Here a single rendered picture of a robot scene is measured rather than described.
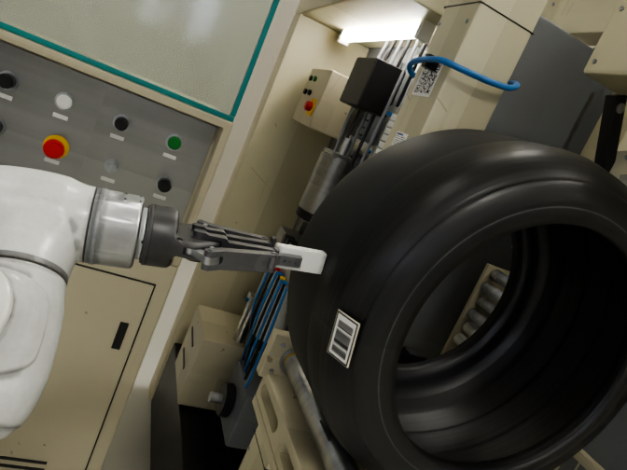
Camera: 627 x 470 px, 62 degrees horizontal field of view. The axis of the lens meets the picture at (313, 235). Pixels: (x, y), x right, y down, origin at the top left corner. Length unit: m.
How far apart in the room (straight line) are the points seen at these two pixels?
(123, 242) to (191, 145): 0.67
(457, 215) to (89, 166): 0.88
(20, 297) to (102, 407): 0.96
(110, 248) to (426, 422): 0.68
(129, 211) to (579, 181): 0.55
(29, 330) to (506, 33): 0.91
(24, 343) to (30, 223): 0.13
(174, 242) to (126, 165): 0.66
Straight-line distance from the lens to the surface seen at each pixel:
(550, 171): 0.72
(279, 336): 1.03
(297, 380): 0.98
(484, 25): 1.06
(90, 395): 1.46
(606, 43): 1.18
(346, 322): 0.64
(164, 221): 0.63
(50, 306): 0.58
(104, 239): 0.62
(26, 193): 0.62
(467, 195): 0.65
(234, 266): 0.63
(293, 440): 0.91
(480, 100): 1.07
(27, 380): 0.55
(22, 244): 0.59
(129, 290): 1.31
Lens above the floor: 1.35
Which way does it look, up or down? 11 degrees down
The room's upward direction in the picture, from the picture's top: 24 degrees clockwise
